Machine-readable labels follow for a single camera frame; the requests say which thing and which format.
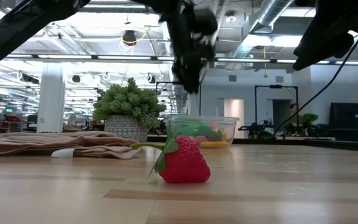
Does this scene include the black aluminium table frame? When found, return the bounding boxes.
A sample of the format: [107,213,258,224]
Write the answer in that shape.
[231,136,358,153]

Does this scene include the white pillar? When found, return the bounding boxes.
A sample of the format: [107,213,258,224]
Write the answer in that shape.
[36,62,67,134]

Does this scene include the black cabinet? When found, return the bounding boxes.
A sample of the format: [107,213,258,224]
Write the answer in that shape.
[328,101,358,135]

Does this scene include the silver ventilation duct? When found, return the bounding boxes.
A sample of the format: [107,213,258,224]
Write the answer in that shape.
[225,0,291,71]

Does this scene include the folded beige cloth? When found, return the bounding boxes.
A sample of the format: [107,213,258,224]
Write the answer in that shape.
[0,130,142,161]

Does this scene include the small yellow toy vegetable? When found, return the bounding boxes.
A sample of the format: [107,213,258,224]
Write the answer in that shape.
[199,140,229,149]

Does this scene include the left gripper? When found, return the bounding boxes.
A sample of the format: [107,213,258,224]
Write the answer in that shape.
[159,0,216,94]

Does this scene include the artificial succulent in patterned pot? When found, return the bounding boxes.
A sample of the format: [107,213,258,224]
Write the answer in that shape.
[91,77,167,142]

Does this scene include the pink toy peach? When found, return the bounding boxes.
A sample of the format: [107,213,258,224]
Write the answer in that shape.
[194,136,211,146]

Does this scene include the yellow hanging cord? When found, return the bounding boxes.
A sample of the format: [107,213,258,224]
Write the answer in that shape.
[262,46,269,78]

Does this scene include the clear plastic tupperware container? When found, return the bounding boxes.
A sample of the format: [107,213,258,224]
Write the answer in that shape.
[163,114,241,149]

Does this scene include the red toy strawberry with stem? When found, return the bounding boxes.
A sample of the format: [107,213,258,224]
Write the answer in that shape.
[131,123,211,184]

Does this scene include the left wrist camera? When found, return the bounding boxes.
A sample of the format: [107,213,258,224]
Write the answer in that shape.
[194,8,219,37]

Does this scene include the background green plant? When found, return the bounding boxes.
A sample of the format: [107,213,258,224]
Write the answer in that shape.
[301,112,319,125]

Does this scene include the black ceiling cable reel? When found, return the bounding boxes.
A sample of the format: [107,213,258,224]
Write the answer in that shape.
[122,29,138,46]

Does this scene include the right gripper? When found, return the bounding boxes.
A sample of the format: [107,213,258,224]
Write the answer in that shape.
[292,18,356,72]

